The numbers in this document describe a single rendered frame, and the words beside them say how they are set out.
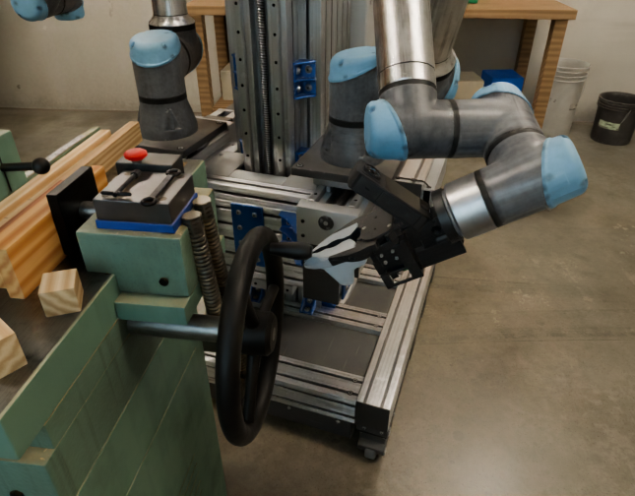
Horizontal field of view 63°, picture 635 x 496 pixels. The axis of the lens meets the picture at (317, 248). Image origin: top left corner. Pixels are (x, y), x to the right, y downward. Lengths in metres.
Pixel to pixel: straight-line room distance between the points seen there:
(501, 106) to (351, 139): 0.49
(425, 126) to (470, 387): 1.25
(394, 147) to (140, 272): 0.36
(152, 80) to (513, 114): 0.88
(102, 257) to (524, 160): 0.52
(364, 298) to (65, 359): 1.24
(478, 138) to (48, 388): 0.57
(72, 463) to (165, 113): 0.87
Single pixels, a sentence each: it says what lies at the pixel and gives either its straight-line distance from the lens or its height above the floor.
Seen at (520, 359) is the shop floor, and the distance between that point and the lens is 1.95.
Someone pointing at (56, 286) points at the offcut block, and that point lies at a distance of 0.65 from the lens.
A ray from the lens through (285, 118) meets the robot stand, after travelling 1.31.
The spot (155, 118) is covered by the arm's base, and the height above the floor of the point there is 0.87.
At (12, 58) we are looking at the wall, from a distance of 4.68.
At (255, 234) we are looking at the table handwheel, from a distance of 0.64.
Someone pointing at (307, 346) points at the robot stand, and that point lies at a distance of 1.56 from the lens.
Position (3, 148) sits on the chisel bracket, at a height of 1.05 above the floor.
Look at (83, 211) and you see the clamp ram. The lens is 0.75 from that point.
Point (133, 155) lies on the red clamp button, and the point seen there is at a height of 1.02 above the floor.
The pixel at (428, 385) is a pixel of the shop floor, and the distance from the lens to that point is 1.77.
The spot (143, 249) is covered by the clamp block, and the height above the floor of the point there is 0.94.
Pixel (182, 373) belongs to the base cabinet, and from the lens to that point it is 0.99.
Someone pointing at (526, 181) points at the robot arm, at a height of 1.03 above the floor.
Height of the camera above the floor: 1.29
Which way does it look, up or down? 33 degrees down
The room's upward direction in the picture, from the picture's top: straight up
